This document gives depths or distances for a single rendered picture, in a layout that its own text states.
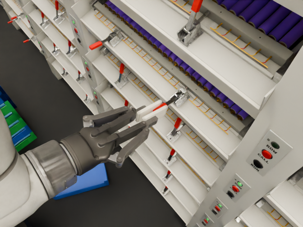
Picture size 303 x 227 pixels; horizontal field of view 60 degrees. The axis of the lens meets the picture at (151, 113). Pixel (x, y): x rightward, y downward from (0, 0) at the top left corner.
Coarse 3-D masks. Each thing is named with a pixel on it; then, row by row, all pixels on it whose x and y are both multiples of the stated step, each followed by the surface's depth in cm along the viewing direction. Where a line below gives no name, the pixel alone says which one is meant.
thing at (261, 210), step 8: (264, 200) 65; (248, 208) 63; (256, 208) 67; (264, 208) 67; (272, 208) 66; (240, 216) 63; (248, 216) 67; (256, 216) 66; (264, 216) 66; (272, 216) 65; (280, 216) 64; (248, 224) 66; (256, 224) 66; (264, 224) 65; (272, 224) 65; (280, 224) 64; (288, 224) 64
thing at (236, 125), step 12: (108, 12) 75; (108, 24) 75; (120, 24) 73; (132, 36) 70; (132, 48) 70; (144, 48) 68; (156, 60) 66; (168, 72) 65; (180, 72) 63; (192, 84) 61; (204, 96) 59; (216, 108) 57; (228, 120) 56
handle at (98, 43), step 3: (111, 36) 71; (105, 39) 72; (108, 39) 72; (111, 39) 72; (96, 42) 70; (99, 42) 70; (102, 42) 71; (105, 42) 71; (90, 45) 70; (93, 45) 70; (96, 45) 70; (99, 45) 70; (90, 48) 70; (93, 48) 70
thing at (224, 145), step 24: (96, 0) 78; (96, 24) 78; (120, 48) 73; (144, 72) 68; (168, 96) 64; (216, 96) 61; (192, 120) 60; (216, 120) 59; (240, 120) 58; (216, 144) 57
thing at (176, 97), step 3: (174, 96) 61; (177, 96) 60; (171, 99) 61; (174, 99) 61; (177, 99) 61; (165, 102) 60; (168, 102) 60; (171, 102) 60; (162, 105) 59; (168, 105) 60; (156, 108) 59; (159, 108) 59
